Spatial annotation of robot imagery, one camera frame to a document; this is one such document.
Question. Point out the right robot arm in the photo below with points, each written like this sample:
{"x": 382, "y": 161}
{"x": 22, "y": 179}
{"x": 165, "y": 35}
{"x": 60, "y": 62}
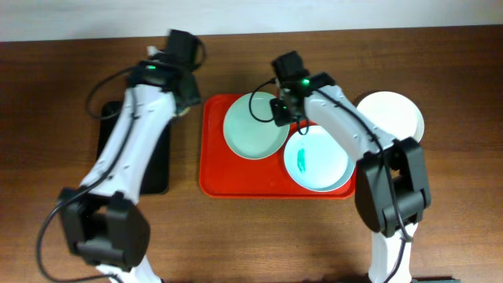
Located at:
{"x": 391, "y": 190}

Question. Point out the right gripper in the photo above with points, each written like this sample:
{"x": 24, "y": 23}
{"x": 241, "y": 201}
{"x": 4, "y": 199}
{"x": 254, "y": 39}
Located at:
{"x": 280, "y": 118}

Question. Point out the black plastic tray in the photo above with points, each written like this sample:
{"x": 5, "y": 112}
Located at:
{"x": 156, "y": 176}

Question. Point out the light blue plate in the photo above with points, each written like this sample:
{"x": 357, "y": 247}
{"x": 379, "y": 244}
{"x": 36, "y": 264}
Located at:
{"x": 316, "y": 161}

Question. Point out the white plate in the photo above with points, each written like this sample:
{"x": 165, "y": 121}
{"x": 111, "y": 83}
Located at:
{"x": 394, "y": 113}

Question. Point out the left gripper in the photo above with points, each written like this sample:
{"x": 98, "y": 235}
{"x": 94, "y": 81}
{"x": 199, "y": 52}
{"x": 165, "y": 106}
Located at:
{"x": 198, "y": 101}

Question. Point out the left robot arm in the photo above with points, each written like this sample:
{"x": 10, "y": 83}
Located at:
{"x": 101, "y": 221}

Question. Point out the mint green plate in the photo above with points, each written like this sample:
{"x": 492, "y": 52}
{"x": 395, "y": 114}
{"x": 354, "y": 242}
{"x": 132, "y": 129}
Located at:
{"x": 247, "y": 130}

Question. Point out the green and yellow sponge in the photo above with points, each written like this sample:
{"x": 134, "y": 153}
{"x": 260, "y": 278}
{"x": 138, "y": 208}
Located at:
{"x": 182, "y": 112}

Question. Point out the red plastic tray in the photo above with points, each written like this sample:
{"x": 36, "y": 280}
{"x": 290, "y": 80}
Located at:
{"x": 224, "y": 174}

